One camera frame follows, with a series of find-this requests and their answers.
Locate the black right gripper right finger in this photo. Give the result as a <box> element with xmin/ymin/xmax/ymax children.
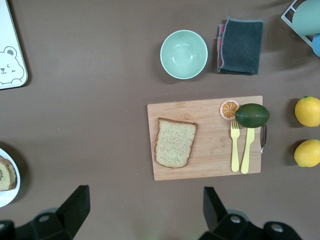
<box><xmin>199</xmin><ymin>186</ymin><xmax>302</xmax><ymax>240</ymax></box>

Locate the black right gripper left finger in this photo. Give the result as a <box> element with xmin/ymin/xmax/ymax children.
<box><xmin>0</xmin><ymin>185</ymin><xmax>91</xmax><ymax>240</ymax></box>

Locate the white round plate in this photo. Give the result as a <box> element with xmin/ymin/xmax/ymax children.
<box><xmin>0</xmin><ymin>147</ymin><xmax>21</xmax><ymax>208</ymax></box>

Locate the plain bread slice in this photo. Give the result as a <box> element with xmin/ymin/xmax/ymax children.
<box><xmin>153</xmin><ymin>117</ymin><xmax>199</xmax><ymax>169</ymax></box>

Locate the wooden cutting board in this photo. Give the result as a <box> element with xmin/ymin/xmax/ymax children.
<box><xmin>146</xmin><ymin>95</ymin><xmax>268</xmax><ymax>181</ymax></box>

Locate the yellow plastic fork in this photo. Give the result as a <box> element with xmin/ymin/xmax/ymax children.
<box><xmin>230</xmin><ymin>120</ymin><xmax>241</xmax><ymax>173</ymax></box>

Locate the yellow plastic knife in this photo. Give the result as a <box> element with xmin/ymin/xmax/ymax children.
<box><xmin>240</xmin><ymin>126</ymin><xmax>256</xmax><ymax>175</ymax></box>

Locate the bread slice under egg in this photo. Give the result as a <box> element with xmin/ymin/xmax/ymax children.
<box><xmin>0</xmin><ymin>156</ymin><xmax>18</xmax><ymax>192</ymax></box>

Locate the orange slice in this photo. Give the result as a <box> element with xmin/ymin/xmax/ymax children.
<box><xmin>219</xmin><ymin>99</ymin><xmax>240</xmax><ymax>122</ymax></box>

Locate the dark green avocado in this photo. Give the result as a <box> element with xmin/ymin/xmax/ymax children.
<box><xmin>234</xmin><ymin>103</ymin><xmax>271</xmax><ymax>129</ymax></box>

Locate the yellow lemon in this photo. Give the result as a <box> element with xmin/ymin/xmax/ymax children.
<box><xmin>294</xmin><ymin>96</ymin><xmax>320</xmax><ymax>128</ymax></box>
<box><xmin>293</xmin><ymin>139</ymin><xmax>320</xmax><ymax>168</ymax></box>

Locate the pale green bowl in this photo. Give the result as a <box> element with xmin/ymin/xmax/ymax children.
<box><xmin>160</xmin><ymin>29</ymin><xmax>209</xmax><ymax>80</ymax></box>

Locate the pink folded cloth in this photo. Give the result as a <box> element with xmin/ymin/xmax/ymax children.
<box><xmin>216</xmin><ymin>24</ymin><xmax>227</xmax><ymax>68</ymax></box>

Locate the grey folded cloth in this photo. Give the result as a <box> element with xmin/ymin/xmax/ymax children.
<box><xmin>216</xmin><ymin>16</ymin><xmax>264</xmax><ymax>76</ymax></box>

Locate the cream bear print tray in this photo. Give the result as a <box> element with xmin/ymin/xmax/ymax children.
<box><xmin>0</xmin><ymin>0</ymin><xmax>29</xmax><ymax>90</ymax></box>

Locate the blue cup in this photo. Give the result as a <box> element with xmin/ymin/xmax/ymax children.
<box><xmin>311</xmin><ymin>33</ymin><xmax>320</xmax><ymax>57</ymax></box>

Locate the pale green cup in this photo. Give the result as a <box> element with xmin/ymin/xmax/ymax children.
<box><xmin>291</xmin><ymin>0</ymin><xmax>320</xmax><ymax>37</ymax></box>

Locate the white wire rack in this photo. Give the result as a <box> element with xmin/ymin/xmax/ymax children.
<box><xmin>280</xmin><ymin>0</ymin><xmax>320</xmax><ymax>48</ymax></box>

